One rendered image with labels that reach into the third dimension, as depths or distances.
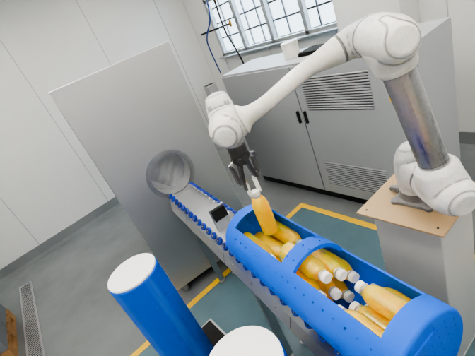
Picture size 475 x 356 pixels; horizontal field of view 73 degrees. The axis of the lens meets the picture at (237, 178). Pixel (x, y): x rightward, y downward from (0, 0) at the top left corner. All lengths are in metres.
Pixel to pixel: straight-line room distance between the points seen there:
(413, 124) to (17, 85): 5.00
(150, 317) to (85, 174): 3.95
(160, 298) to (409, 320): 1.29
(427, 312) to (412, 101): 0.61
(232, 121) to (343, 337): 0.69
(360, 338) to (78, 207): 5.10
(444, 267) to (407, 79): 0.87
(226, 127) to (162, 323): 1.27
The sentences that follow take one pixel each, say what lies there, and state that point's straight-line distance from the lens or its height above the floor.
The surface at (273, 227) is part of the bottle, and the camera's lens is 1.43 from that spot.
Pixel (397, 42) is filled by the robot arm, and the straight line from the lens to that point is 1.03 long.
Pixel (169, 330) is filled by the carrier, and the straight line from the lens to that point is 2.00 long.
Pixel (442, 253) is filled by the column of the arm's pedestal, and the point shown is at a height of 0.85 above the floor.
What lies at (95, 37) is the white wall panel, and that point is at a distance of 5.69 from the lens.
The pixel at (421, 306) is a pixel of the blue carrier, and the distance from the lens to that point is 0.97.
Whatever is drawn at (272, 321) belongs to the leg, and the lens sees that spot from 2.11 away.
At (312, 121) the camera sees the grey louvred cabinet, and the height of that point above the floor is 0.90.
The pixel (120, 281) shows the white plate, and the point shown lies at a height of 1.04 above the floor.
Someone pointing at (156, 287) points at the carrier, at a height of 0.94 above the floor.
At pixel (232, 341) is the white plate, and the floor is 1.04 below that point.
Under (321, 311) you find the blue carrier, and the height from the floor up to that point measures 1.17.
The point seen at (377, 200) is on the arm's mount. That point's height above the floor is 1.01.
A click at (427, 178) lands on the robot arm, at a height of 1.27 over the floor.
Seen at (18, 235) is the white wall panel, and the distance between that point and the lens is 5.70.
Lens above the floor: 2.00
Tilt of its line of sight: 26 degrees down
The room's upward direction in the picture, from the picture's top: 23 degrees counter-clockwise
